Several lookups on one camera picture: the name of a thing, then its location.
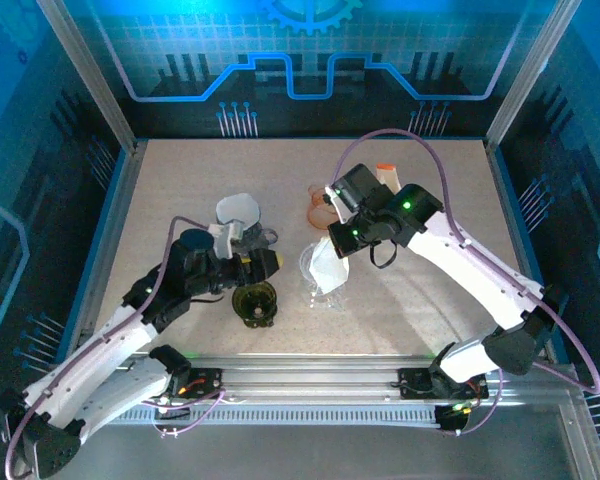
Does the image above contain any clear plastic dripper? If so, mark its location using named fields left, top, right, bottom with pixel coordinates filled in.
left=298, top=242, right=354, bottom=301

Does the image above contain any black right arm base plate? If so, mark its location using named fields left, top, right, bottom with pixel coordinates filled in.
left=396, top=367, right=490, bottom=401

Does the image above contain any grey slotted cable duct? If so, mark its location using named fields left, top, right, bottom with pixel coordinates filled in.
left=132, top=402, right=444, bottom=427

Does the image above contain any white paper coffee filter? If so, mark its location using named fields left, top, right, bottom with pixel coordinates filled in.
left=307, top=237, right=352, bottom=292
left=214, top=192, right=262, bottom=227

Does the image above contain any aluminium frame post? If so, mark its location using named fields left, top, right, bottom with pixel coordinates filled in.
left=34, top=0, right=141, bottom=154
left=483, top=0, right=584, bottom=151

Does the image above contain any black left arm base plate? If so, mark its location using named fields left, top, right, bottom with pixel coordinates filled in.
left=177, top=367, right=225, bottom=400

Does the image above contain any orange white coffee filter package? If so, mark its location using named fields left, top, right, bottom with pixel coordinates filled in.
left=374, top=162, right=402, bottom=195

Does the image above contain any aluminium side frame rail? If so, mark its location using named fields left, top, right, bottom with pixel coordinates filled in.
left=62, top=139, right=149, bottom=364

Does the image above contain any small black electronics box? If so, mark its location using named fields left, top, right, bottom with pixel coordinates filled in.
left=433, top=403, right=470, bottom=435

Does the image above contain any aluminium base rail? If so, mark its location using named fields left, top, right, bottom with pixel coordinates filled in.
left=49, top=352, right=579, bottom=404

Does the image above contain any olive green plastic dripper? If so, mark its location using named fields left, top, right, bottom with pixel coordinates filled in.
left=231, top=280, right=280, bottom=330

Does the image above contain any orange transparent coffee server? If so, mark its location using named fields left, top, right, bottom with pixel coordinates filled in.
left=307, top=182, right=340, bottom=229

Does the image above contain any black right gripper wire loop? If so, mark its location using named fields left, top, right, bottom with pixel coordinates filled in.
left=369, top=242, right=399, bottom=271

